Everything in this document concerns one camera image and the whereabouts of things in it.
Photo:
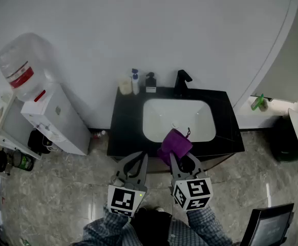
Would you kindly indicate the white sink basin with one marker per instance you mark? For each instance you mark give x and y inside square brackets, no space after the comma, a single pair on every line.
[164,114]

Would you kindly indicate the person's dark trousers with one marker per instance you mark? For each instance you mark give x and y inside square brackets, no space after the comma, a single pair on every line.
[151,227]

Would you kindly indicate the black pot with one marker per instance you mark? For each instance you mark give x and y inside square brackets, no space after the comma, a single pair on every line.
[1,161]

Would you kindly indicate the clear water jug red label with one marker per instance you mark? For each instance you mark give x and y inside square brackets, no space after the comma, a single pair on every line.
[23,60]

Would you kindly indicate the green bottle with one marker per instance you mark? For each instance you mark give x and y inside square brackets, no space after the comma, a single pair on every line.
[257,102]

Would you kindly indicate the black soap dispenser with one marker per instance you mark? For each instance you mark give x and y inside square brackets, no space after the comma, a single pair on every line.
[150,84]

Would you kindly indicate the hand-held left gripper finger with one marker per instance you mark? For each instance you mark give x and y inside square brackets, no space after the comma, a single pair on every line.
[123,163]
[143,170]

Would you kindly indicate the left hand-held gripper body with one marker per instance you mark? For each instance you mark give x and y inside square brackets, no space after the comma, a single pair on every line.
[124,201]

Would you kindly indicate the black faucet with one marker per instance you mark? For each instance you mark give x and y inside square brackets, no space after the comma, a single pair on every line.
[181,82]

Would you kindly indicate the white water dispenser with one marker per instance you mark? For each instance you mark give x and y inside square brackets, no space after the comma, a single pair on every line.
[62,122]

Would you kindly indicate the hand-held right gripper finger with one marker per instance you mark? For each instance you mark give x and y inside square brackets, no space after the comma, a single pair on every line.
[174,166]
[196,164]

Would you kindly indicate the purple cloth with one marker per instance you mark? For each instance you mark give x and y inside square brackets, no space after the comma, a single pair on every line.
[175,142]

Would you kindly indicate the person's left forearm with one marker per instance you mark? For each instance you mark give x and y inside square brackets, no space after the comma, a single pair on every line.
[105,229]

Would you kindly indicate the black trash bin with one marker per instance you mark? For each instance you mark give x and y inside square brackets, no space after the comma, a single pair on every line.
[283,140]

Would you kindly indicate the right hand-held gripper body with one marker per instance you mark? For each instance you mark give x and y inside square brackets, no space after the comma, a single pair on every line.
[193,193]

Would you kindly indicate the white shelf cabinet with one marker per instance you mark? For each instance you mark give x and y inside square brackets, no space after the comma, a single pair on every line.
[10,122]

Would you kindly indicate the green labelled can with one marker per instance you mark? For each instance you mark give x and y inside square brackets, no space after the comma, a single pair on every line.
[23,161]

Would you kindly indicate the white bottle with blue cap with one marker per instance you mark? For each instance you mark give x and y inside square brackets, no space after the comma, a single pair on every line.
[135,83]

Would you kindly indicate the blurry red and white objects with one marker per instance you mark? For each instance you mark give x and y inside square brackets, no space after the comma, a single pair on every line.
[99,134]

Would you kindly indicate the white sink drain plug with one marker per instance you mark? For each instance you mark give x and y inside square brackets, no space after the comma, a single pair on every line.
[175,124]

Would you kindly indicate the black bag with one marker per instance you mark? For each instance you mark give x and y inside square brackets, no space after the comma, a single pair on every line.
[37,141]

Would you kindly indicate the person's right forearm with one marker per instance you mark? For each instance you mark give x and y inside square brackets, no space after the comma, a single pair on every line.
[205,227]

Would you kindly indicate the green packet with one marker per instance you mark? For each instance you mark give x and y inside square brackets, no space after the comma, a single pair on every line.
[26,242]

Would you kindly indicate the cream mug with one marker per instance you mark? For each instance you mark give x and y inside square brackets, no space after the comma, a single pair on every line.
[125,86]

